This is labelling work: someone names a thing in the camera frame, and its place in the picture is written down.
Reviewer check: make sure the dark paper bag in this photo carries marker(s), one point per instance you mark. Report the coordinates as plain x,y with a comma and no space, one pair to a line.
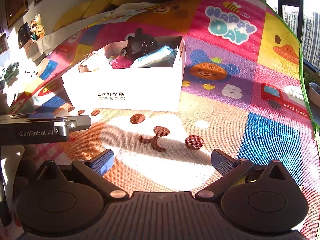
24,36

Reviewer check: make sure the pink plastic basket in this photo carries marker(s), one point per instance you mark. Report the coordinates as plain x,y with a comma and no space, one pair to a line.
121,63

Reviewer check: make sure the yellow plush toy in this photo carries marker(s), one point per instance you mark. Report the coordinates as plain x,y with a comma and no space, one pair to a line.
37,28

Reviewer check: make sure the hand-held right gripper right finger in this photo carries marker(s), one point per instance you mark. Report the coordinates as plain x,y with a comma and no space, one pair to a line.
222,163

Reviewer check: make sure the colourful printed play mat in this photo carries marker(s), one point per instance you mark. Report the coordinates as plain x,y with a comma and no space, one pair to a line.
225,80

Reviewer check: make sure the white plant pot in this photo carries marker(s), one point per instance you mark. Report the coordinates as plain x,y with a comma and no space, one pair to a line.
315,92

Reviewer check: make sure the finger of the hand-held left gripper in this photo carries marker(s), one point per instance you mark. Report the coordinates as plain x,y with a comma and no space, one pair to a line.
81,123
41,115

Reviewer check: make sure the small white drink bottle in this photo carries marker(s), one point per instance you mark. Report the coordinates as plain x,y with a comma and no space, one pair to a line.
96,62

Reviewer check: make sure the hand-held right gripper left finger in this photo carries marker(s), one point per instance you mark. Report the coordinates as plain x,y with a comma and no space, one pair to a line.
102,164

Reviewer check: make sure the green cloth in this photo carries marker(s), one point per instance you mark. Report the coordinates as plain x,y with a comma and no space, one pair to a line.
10,73

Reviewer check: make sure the white cardboard box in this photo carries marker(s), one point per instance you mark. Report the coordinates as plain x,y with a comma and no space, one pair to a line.
130,95

